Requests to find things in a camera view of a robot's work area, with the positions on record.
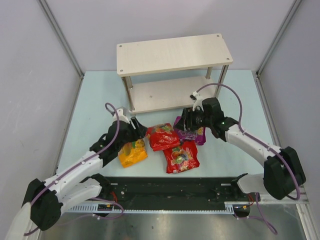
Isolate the aluminium right side rail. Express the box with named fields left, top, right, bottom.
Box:
left=254, top=72, right=320, bottom=240

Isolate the white slotted cable duct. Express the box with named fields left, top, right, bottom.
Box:
left=65, top=201, right=251, bottom=215

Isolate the aluminium corner post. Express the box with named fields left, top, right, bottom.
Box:
left=255, top=0, right=304, bottom=78
left=37, top=0, right=85, bottom=80

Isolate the purple candy bag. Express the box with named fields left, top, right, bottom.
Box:
left=173, top=116, right=206, bottom=146

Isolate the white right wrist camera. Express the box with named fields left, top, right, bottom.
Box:
left=189, top=91, right=204, bottom=106

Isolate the orange candy bag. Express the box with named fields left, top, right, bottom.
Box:
left=118, top=139, right=148, bottom=168

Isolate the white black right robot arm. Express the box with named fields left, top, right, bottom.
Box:
left=175, top=94, right=306, bottom=200

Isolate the aluminium right corner post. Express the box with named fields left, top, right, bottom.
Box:
left=255, top=0, right=304, bottom=78

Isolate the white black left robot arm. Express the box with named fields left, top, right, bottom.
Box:
left=23, top=117, right=147, bottom=231

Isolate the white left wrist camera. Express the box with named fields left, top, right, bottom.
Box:
left=113, top=107, right=130, bottom=124

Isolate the beige two-tier shelf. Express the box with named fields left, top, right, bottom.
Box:
left=116, top=33, right=233, bottom=114

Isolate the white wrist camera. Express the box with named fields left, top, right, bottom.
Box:
left=189, top=91, right=204, bottom=106
left=113, top=107, right=130, bottom=124

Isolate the aluminium left corner post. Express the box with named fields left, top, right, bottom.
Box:
left=37, top=0, right=85, bottom=80

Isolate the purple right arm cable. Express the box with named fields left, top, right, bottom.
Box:
left=193, top=83, right=302, bottom=236

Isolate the red candy bag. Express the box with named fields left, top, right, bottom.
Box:
left=163, top=141, right=200, bottom=174
left=146, top=123, right=180, bottom=152

